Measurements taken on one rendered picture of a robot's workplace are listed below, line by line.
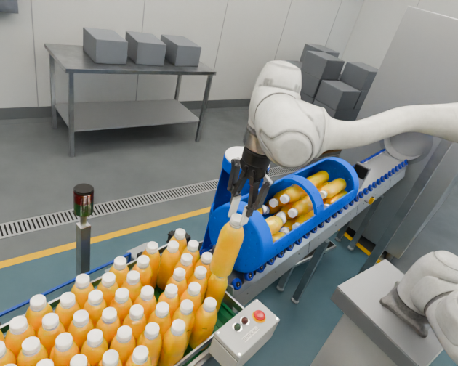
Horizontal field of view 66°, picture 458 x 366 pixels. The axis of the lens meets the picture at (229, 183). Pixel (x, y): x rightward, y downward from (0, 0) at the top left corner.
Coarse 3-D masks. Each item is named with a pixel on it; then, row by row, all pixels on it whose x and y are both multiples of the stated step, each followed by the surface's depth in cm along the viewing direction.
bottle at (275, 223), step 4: (272, 216) 146; (276, 216) 147; (280, 216) 150; (268, 220) 143; (272, 220) 143; (276, 220) 144; (280, 220) 146; (268, 224) 141; (272, 224) 142; (276, 224) 143; (280, 224) 145; (272, 228) 141; (276, 228) 143; (280, 228) 145; (272, 232) 141; (276, 232) 145
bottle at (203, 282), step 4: (192, 276) 120; (196, 276) 118; (188, 280) 121; (192, 280) 119; (196, 280) 119; (200, 280) 119; (204, 280) 119; (188, 284) 120; (200, 284) 119; (204, 284) 120; (204, 288) 120; (200, 292) 120; (204, 292) 121
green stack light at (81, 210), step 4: (76, 204) 117; (92, 204) 120; (76, 208) 118; (80, 208) 118; (84, 208) 118; (88, 208) 119; (92, 208) 121; (76, 212) 119; (80, 212) 118; (84, 212) 119; (88, 212) 120; (92, 212) 122; (84, 216) 120
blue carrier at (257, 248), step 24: (312, 168) 200; (336, 168) 195; (312, 192) 157; (216, 216) 141; (264, 216) 173; (312, 216) 156; (216, 240) 145; (264, 240) 129; (288, 240) 143; (240, 264) 139
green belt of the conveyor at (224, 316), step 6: (156, 288) 134; (156, 294) 132; (156, 300) 130; (222, 306) 134; (222, 312) 132; (228, 312) 133; (222, 318) 130; (228, 318) 130; (216, 324) 127; (222, 324) 128; (216, 330) 125; (186, 354) 115; (198, 354) 116; (192, 360) 114
